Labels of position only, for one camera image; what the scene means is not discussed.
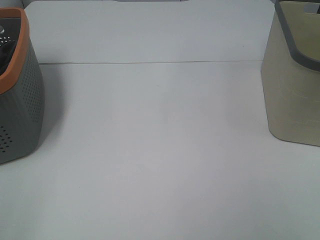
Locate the beige basket with grey rim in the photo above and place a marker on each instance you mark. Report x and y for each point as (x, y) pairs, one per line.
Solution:
(290, 72)

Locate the grey basket with orange rim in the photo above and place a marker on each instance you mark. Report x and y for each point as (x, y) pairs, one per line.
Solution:
(22, 94)

